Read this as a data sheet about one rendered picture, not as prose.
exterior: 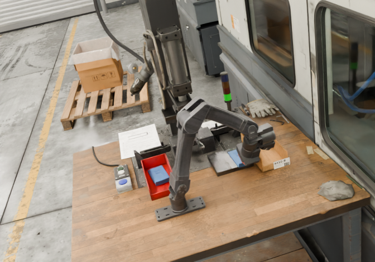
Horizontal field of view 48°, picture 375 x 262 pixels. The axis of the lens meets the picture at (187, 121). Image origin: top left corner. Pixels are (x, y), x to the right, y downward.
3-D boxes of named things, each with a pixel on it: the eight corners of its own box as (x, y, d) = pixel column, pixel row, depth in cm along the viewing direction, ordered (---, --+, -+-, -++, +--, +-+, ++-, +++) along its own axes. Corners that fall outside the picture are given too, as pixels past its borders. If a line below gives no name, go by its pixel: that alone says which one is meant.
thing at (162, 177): (157, 187, 183) (155, 182, 182) (147, 171, 197) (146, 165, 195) (172, 182, 185) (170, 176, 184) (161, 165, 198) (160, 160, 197)
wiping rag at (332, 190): (311, 189, 166) (328, 205, 154) (310, 183, 165) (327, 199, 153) (342, 179, 168) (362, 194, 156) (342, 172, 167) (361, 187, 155)
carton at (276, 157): (263, 174, 180) (260, 158, 176) (242, 147, 202) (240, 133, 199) (290, 166, 182) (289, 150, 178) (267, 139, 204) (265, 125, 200)
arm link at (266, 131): (267, 134, 175) (263, 109, 169) (277, 143, 167) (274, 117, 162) (242, 144, 172) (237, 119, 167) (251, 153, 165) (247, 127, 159)
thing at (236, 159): (240, 169, 181) (239, 163, 180) (227, 152, 195) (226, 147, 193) (255, 164, 182) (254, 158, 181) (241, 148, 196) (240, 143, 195)
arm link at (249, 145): (254, 137, 173) (256, 128, 167) (261, 148, 170) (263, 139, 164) (239, 143, 171) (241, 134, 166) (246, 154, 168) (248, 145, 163)
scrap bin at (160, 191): (152, 201, 177) (148, 189, 174) (143, 170, 199) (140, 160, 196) (179, 193, 178) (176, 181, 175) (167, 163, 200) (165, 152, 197)
